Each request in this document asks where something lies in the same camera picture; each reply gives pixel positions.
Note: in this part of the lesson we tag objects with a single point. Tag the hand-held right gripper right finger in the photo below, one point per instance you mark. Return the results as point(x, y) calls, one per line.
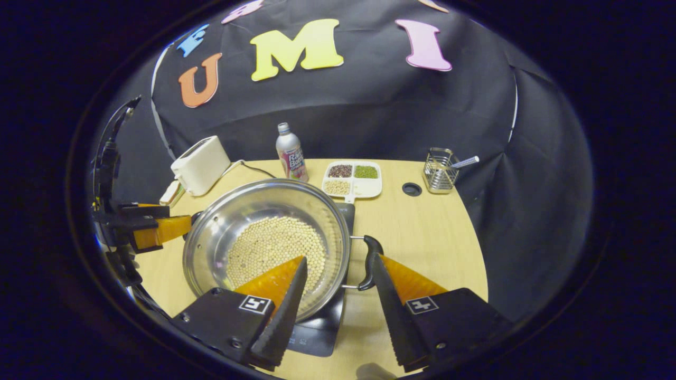
point(396, 316)

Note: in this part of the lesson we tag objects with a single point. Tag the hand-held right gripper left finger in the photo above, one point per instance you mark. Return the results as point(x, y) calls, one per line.
point(285, 316)

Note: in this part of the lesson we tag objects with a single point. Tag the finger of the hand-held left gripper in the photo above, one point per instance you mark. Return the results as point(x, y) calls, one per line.
point(163, 231)
point(142, 211)

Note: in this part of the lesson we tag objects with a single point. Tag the black induction cooktop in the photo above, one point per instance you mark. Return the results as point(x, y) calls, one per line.
point(317, 338)

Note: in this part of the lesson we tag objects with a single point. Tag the stainless steel pot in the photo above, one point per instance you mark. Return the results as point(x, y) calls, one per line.
point(253, 206)

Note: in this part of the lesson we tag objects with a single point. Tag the bread slice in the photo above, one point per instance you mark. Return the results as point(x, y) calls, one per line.
point(169, 192)

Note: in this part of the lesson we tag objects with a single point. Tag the small green plate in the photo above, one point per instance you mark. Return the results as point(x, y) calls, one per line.
point(181, 198)

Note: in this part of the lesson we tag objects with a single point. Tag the pile of yellow soybeans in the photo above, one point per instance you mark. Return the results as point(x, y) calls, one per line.
point(274, 243)

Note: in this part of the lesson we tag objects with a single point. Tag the white toaster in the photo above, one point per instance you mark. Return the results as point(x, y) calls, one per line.
point(203, 166)

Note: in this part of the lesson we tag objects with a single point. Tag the white divided tray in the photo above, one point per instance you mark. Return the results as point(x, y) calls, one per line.
point(367, 187)

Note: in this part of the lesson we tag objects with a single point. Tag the small heap of soybeans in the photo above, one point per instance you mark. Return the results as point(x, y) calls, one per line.
point(337, 187)

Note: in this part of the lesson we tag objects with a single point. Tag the silver drink bottle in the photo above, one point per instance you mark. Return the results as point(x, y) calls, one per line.
point(290, 158)

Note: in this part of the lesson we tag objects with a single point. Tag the pile of green mung beans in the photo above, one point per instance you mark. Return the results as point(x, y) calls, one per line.
point(366, 171)

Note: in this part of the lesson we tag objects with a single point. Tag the pile of red beans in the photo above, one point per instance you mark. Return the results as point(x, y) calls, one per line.
point(340, 171)

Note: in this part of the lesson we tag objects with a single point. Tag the black backdrop cloth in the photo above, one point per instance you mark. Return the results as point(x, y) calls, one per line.
point(369, 105)

